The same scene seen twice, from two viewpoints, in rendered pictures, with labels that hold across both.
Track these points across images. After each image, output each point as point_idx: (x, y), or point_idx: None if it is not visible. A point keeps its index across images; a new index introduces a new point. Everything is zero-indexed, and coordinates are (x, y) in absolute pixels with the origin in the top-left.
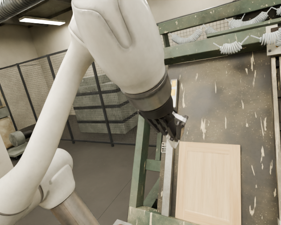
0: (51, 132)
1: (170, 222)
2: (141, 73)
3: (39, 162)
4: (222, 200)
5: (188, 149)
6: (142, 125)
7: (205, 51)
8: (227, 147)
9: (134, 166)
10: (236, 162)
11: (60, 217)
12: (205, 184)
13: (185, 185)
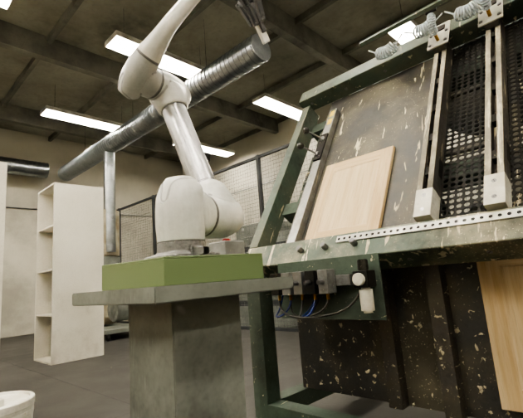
0: (182, 5)
1: (295, 245)
2: None
3: (171, 17)
4: (363, 206)
5: (334, 170)
6: (286, 162)
7: (368, 69)
8: (379, 152)
9: (267, 205)
10: (386, 162)
11: (169, 114)
12: (347, 196)
13: (323, 206)
